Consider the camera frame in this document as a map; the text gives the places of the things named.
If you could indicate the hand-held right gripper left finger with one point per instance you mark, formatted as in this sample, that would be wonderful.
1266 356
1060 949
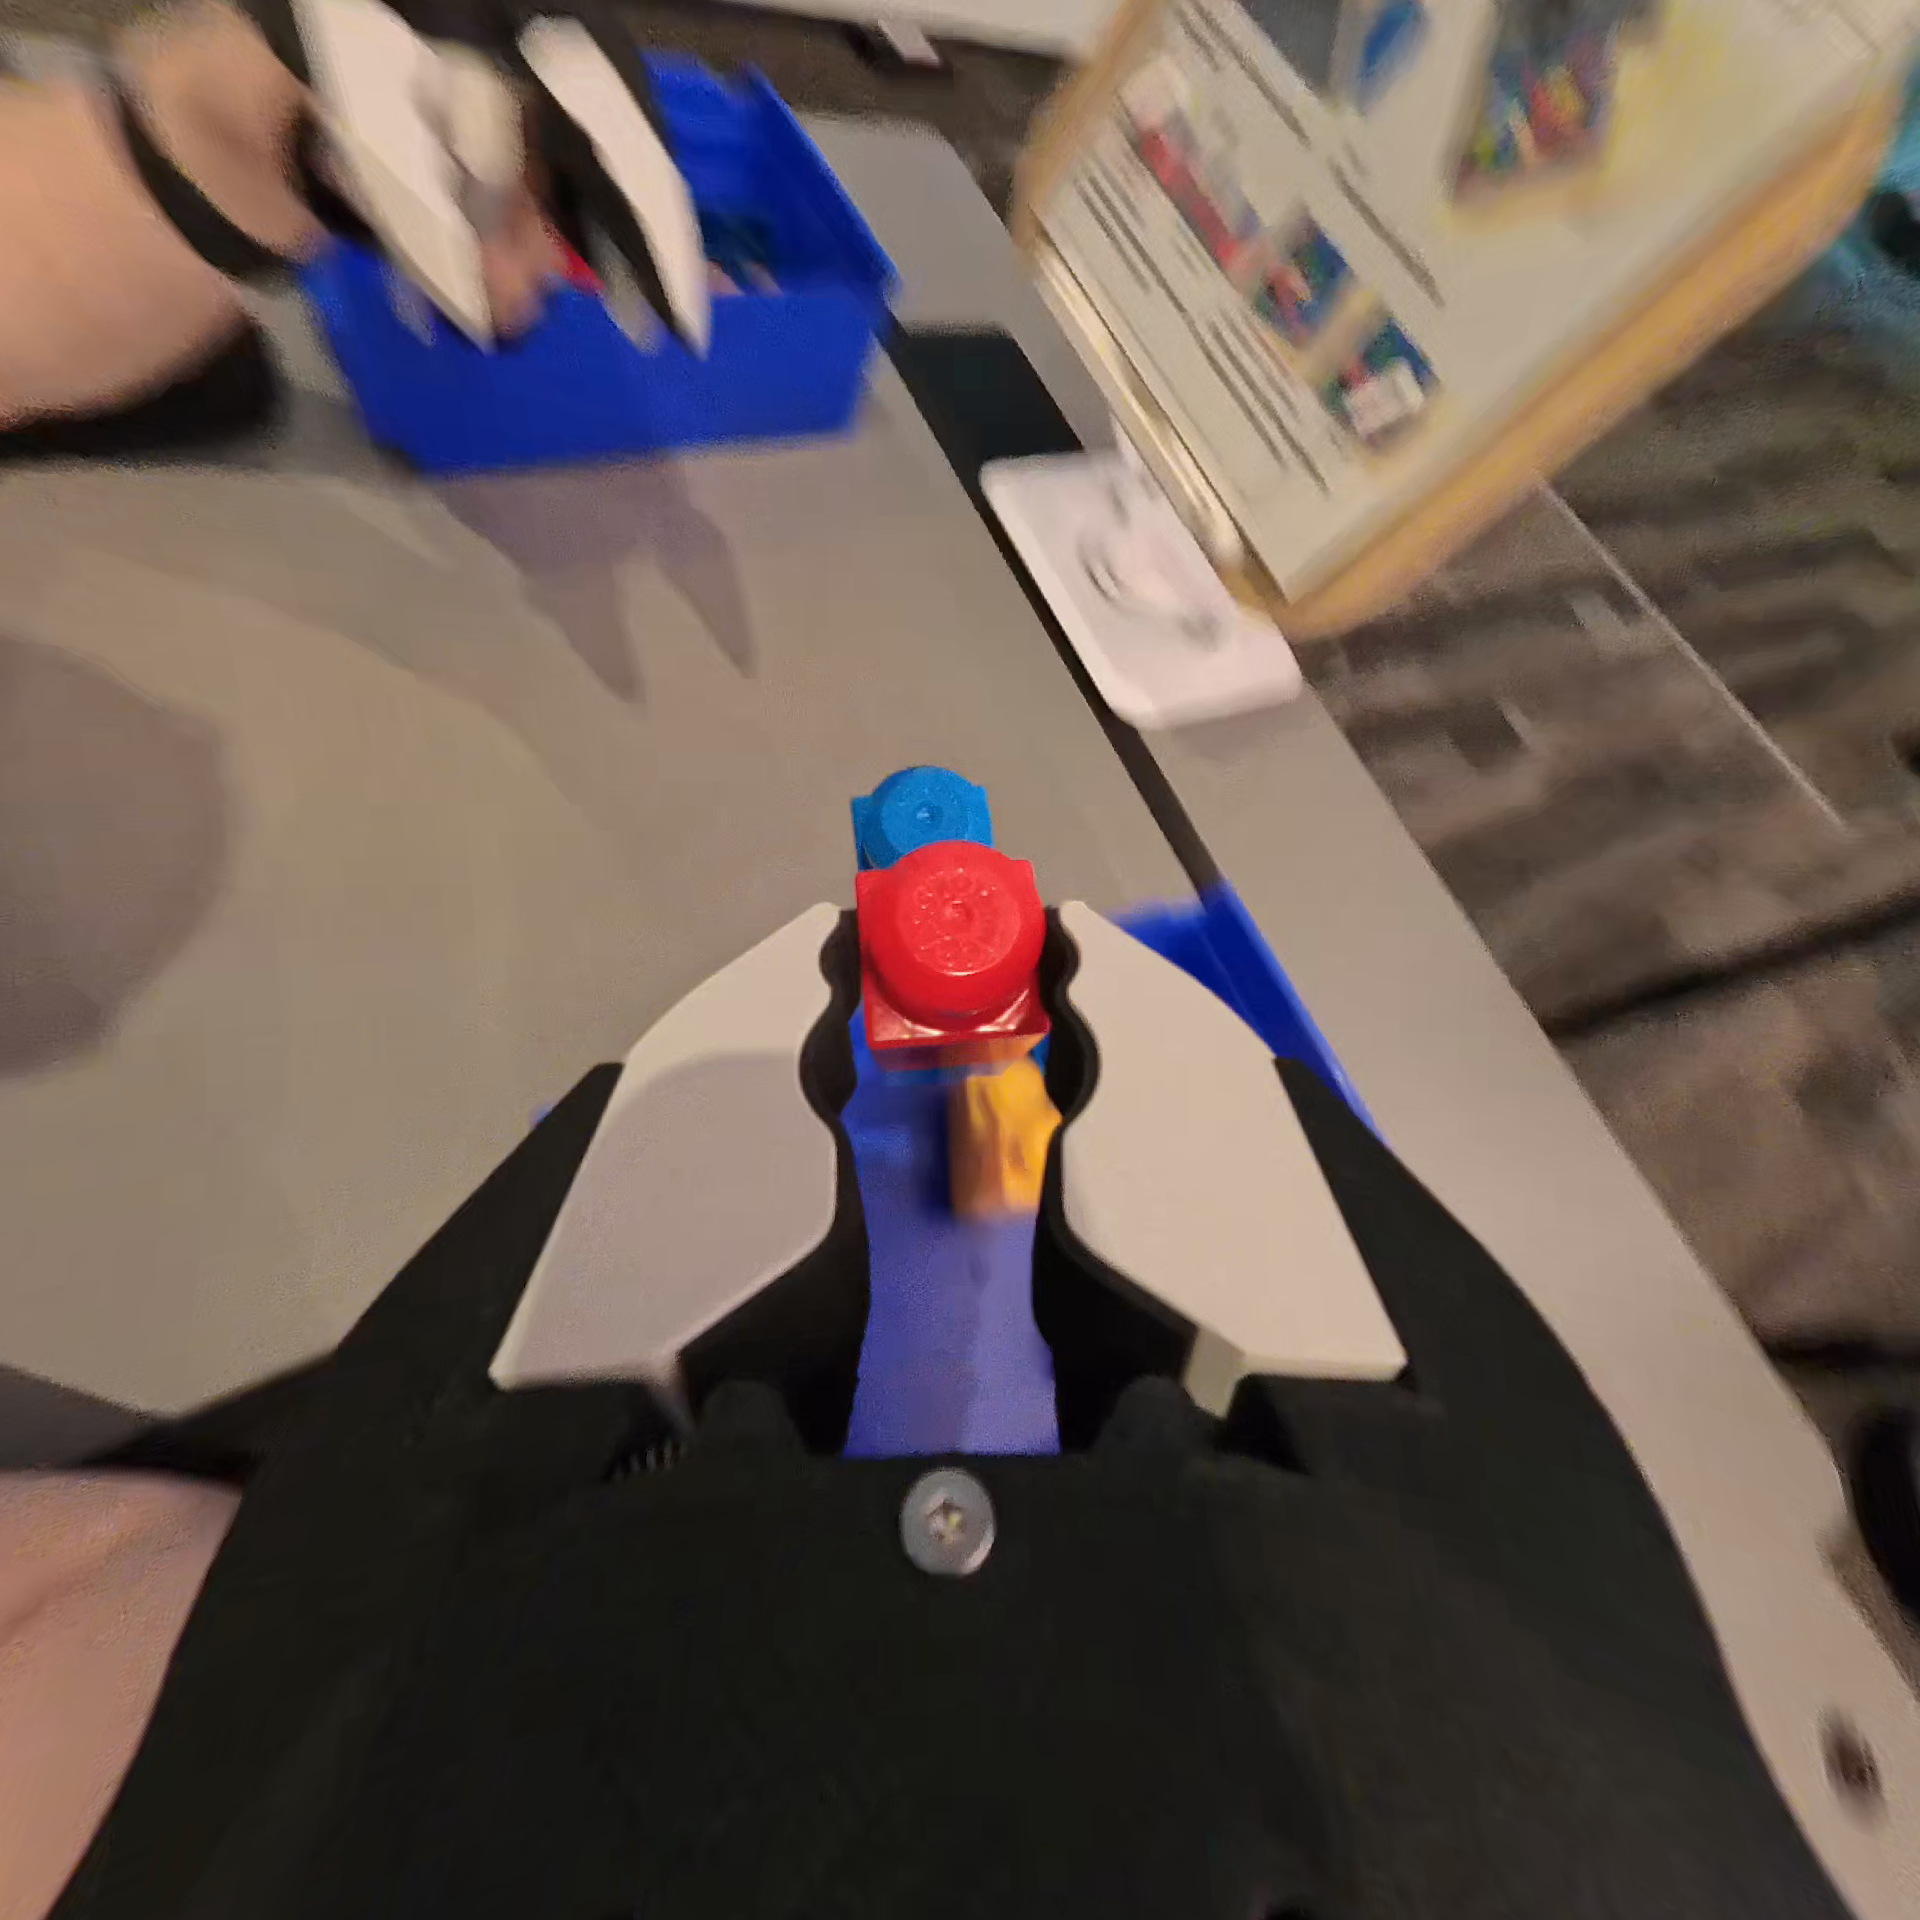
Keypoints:
691 1182

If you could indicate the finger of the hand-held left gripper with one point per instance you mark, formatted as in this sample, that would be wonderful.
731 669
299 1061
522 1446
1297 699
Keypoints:
629 178
399 163

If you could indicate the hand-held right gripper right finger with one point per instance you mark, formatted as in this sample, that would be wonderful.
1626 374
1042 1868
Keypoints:
1222 1182

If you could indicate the blue plastic bin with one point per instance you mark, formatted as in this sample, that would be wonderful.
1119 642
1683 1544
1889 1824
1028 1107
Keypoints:
596 388
959 1317

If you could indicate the yellow one-stud toy block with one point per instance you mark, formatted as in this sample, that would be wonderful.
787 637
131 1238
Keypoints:
997 1142

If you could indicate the red one-stud toy block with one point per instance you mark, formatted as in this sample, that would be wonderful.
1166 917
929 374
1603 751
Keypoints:
947 949

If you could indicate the blue two-stud toy block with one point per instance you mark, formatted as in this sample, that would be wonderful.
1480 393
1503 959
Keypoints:
921 813

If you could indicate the person's left forearm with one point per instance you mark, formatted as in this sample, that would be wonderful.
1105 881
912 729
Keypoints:
86 269

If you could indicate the person's right forearm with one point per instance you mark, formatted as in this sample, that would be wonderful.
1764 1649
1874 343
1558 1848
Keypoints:
86 1649

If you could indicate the person's left hand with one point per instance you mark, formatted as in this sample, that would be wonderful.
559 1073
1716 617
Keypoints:
236 135

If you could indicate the black table mat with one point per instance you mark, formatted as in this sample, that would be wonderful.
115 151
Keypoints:
974 393

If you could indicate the white board stand base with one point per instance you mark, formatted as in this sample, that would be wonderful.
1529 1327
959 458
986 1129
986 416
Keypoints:
1153 659

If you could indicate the wooden instruction board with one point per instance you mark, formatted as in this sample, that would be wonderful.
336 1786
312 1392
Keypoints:
1427 222

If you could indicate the round metal table grommet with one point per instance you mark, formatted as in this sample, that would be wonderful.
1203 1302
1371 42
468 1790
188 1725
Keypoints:
1850 1767

